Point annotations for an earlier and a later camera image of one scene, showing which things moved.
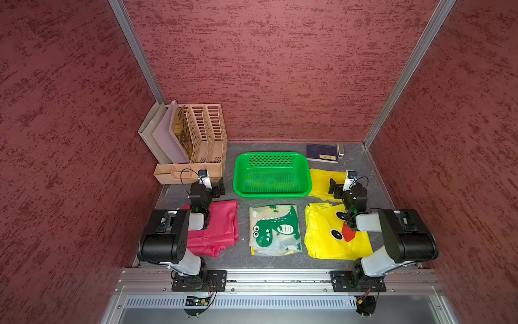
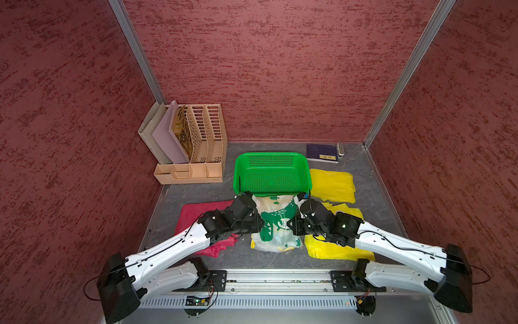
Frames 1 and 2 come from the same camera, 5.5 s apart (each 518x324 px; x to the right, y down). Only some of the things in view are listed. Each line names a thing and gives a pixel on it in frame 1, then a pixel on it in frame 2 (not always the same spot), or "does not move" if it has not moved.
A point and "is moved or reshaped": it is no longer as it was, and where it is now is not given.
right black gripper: (338, 187) to (296, 229)
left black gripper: (215, 189) to (255, 227)
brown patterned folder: (182, 131) does not move
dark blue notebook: (322, 152) does not move
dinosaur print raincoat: (274, 230) is moved or reshaped
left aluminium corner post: (122, 15) does not move
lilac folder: (162, 134) does not move
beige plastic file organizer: (208, 132) does not move
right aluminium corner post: (438, 17) does not move
